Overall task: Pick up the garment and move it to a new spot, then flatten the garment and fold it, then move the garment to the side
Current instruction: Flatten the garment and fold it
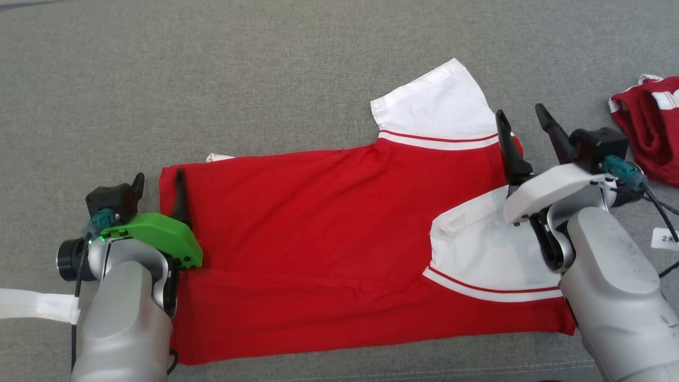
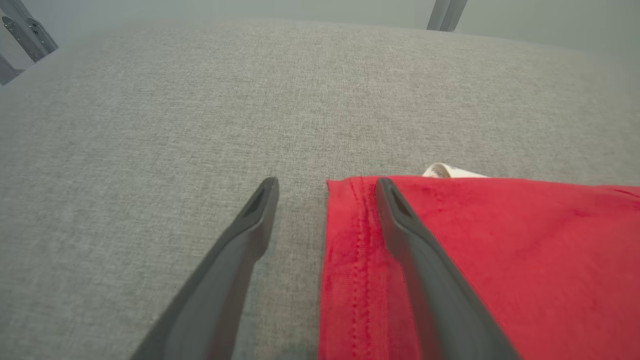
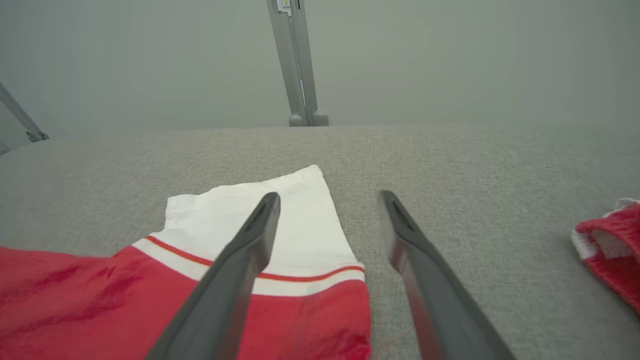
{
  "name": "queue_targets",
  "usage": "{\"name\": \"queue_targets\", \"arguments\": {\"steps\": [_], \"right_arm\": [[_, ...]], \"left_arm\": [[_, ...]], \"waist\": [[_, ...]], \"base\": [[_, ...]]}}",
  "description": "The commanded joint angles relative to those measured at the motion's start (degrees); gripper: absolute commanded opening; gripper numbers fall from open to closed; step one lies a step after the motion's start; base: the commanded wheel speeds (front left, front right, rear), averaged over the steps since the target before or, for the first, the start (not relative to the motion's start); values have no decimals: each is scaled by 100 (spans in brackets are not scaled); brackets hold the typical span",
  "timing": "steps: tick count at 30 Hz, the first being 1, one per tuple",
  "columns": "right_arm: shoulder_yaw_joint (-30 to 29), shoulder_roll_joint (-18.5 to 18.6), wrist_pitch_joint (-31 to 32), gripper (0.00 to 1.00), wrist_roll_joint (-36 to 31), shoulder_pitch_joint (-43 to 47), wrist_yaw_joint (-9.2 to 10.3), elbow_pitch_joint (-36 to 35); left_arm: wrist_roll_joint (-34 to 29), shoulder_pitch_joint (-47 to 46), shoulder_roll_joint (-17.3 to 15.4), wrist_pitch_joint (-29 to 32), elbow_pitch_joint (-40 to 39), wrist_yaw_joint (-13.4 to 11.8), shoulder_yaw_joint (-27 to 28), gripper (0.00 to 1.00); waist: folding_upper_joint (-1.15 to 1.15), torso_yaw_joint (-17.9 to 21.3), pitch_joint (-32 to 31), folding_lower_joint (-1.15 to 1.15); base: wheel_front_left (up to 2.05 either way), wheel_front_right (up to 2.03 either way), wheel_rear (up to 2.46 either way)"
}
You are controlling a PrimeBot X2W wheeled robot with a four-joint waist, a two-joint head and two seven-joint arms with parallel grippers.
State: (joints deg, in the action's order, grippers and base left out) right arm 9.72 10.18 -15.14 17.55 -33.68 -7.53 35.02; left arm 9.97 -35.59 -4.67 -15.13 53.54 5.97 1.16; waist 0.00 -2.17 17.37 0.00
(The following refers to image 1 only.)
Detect black cable teal plug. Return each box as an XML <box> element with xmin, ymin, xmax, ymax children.
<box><xmin>71</xmin><ymin>209</ymin><xmax>118</xmax><ymax>372</ymax></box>
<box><xmin>604</xmin><ymin>155</ymin><xmax>679</xmax><ymax>279</ymax></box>

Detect red shorts white stripe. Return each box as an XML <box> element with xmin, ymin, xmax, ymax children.
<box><xmin>608</xmin><ymin>74</ymin><xmax>679</xmax><ymax>186</ymax></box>

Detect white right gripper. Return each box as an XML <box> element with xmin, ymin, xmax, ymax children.
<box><xmin>495</xmin><ymin>103</ymin><xmax>617</xmax><ymax>224</ymax></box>

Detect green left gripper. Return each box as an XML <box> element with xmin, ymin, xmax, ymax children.
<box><xmin>99</xmin><ymin>168</ymin><xmax>204</xmax><ymax>271</ymax></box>

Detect white fabric strap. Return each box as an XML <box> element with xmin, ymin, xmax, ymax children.
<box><xmin>0</xmin><ymin>288</ymin><xmax>81</xmax><ymax>325</ymax></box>

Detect red shirt white sleeves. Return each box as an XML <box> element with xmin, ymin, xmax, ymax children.
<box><xmin>158</xmin><ymin>57</ymin><xmax>579</xmax><ymax>367</ymax></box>

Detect white paper cable label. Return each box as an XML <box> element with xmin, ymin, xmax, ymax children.
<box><xmin>651</xmin><ymin>227</ymin><xmax>679</xmax><ymax>251</ymax></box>

